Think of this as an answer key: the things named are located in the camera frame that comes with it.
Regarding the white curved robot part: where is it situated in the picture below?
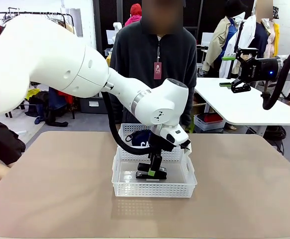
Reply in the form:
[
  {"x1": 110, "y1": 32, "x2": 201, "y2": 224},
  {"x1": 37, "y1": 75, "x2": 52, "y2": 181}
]
[{"x1": 112, "y1": 21, "x2": 123, "y2": 43}]

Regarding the black cable coil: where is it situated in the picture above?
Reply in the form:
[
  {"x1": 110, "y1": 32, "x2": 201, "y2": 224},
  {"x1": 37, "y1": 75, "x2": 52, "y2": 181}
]
[{"x1": 263, "y1": 125, "x2": 287, "y2": 155}]

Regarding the large white perforated plastic basket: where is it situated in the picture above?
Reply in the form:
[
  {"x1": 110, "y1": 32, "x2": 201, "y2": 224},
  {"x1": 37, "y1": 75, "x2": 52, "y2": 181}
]
[{"x1": 111, "y1": 146, "x2": 198, "y2": 199}]

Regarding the yellow bag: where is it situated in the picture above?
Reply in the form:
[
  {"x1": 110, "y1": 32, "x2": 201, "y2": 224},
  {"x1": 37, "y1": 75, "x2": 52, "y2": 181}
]
[{"x1": 25, "y1": 89, "x2": 41, "y2": 99}]

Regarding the mannequin with white coat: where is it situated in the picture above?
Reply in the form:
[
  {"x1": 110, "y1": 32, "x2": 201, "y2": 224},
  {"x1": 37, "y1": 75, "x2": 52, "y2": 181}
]
[{"x1": 220, "y1": 13, "x2": 270, "y2": 79}]

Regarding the small white perforated plastic basket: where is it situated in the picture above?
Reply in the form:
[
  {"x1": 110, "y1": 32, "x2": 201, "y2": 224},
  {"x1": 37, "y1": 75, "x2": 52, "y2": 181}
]
[{"x1": 117, "y1": 123, "x2": 185, "y2": 162}]

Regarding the standing person left forearm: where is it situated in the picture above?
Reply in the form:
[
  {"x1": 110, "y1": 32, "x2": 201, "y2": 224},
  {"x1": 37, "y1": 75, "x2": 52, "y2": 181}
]
[{"x1": 181, "y1": 84, "x2": 197, "y2": 126}]

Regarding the black tripod pole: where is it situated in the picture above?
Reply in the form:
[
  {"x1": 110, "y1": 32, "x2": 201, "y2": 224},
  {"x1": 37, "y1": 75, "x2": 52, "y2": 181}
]
[{"x1": 229, "y1": 21, "x2": 245, "y2": 75}]

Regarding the mannequin with beige coat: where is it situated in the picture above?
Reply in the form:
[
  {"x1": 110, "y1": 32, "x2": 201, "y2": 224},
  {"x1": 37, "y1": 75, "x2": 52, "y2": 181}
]
[{"x1": 201, "y1": 0, "x2": 249, "y2": 75}]

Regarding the person in dark fleece jacket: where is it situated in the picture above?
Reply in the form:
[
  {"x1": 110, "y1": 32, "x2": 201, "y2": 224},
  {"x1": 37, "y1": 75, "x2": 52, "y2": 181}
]
[{"x1": 109, "y1": 0, "x2": 198, "y2": 127}]

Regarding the person in pink hood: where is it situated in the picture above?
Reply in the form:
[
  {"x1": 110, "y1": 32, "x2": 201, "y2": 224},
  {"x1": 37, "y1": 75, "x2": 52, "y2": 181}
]
[{"x1": 124, "y1": 3, "x2": 143, "y2": 27}]

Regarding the grey storage box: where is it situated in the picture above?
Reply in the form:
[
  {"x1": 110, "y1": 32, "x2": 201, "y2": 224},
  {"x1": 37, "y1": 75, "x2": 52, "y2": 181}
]
[{"x1": 79, "y1": 97, "x2": 108, "y2": 114}]

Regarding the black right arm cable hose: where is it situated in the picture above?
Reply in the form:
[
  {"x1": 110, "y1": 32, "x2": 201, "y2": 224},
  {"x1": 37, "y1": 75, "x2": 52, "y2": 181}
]
[{"x1": 260, "y1": 42, "x2": 290, "y2": 110}]

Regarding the standing person right forearm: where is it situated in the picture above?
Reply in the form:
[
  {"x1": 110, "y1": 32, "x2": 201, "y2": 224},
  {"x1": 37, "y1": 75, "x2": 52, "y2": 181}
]
[{"x1": 110, "y1": 96, "x2": 125, "y2": 124}]

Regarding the black clothes rack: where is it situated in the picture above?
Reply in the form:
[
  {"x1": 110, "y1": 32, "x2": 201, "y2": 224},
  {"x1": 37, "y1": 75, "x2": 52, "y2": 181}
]
[{"x1": 0, "y1": 7, "x2": 76, "y2": 120}]

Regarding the navy campus pencil case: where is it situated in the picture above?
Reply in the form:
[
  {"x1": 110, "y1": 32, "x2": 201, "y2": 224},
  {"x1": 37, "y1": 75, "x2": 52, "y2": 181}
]
[{"x1": 125, "y1": 131, "x2": 152, "y2": 148}]

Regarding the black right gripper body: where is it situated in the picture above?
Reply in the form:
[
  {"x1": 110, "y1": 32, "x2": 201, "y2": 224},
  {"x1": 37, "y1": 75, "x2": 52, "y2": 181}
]
[{"x1": 240, "y1": 57, "x2": 281, "y2": 83}]

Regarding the seated person in black clothes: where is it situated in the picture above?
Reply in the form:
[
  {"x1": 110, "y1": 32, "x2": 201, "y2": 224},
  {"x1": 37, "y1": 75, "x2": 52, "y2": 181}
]
[{"x1": 0, "y1": 120, "x2": 26, "y2": 181}]

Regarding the mannequin with yellow garment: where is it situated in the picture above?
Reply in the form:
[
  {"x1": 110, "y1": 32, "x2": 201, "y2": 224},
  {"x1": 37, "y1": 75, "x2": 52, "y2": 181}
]
[{"x1": 261, "y1": 6, "x2": 281, "y2": 59}]

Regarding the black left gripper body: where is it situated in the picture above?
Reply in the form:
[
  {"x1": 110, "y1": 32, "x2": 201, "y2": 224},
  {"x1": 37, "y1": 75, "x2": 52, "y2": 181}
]
[{"x1": 148, "y1": 134, "x2": 173, "y2": 159}]

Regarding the black stapler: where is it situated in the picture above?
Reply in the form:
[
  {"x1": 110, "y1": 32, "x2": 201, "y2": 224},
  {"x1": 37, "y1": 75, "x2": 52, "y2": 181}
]
[{"x1": 135, "y1": 163, "x2": 168, "y2": 180}]

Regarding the clear bin with red contents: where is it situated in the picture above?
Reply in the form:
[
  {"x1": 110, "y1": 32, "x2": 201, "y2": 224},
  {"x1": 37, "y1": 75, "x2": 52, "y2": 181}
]
[{"x1": 193, "y1": 113, "x2": 227, "y2": 131}]

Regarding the maroon hanging tag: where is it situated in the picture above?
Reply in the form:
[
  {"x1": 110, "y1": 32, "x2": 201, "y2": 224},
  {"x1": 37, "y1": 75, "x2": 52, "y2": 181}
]
[{"x1": 153, "y1": 62, "x2": 162, "y2": 80}]

